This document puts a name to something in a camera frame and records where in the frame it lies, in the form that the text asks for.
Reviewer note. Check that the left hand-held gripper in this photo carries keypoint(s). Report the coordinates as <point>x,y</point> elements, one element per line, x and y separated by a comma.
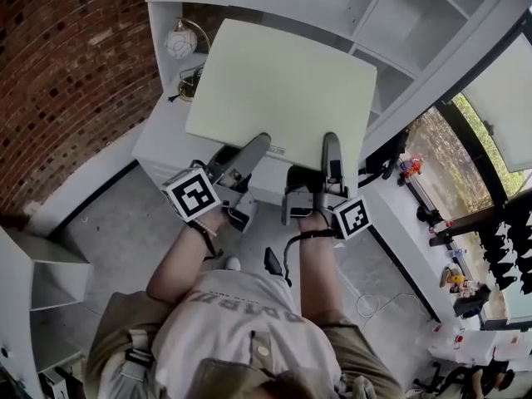
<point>191,193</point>

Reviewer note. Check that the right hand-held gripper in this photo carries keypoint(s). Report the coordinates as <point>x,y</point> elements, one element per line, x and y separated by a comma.
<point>297,206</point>

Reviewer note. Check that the cream box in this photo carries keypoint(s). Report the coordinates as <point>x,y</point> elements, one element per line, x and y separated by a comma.
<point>282,90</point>

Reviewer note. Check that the white shelf unit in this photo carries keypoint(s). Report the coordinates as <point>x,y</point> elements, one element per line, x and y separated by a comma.
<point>415,27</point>

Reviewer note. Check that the person's left forearm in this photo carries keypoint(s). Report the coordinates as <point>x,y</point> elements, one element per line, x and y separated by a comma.
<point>178,264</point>

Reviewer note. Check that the person's right forearm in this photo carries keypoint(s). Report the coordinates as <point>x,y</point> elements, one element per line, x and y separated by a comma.
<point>318,272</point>

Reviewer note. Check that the round glass lamp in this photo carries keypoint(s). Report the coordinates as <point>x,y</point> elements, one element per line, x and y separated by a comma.
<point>180,42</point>

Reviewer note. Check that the colourful toy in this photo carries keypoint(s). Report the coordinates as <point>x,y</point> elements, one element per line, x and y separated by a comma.
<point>411,166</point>

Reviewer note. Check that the white shoe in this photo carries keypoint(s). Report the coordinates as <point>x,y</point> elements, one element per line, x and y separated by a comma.
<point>232,263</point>

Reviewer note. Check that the small black gadget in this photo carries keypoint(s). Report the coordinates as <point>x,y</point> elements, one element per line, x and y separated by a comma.
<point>428,214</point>

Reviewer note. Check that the white printed t-shirt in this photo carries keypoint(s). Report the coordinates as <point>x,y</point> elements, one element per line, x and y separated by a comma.
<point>232,318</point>

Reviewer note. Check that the clear water bottle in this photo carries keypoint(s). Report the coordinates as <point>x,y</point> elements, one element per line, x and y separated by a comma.
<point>457,254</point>

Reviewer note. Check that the yellow snack packets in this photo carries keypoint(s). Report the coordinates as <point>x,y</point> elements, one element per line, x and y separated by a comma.
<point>455,279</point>

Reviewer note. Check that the frosted white window panel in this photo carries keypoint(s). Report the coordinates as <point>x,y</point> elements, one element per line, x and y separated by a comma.
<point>503,98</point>

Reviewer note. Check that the black bag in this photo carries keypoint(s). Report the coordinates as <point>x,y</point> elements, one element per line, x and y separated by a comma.
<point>471,301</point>

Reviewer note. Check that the rows of black silhouette cutouts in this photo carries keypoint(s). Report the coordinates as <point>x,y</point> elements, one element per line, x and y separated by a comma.
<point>503,256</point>

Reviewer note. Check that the khaki overshirt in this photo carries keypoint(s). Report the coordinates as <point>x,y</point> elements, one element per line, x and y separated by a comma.
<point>116,326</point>

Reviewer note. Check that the white open cabinet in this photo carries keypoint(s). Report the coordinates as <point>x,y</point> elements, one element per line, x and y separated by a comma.
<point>62,277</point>

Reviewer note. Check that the white boxes with red labels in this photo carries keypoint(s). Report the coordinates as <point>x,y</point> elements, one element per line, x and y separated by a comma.
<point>478,343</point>

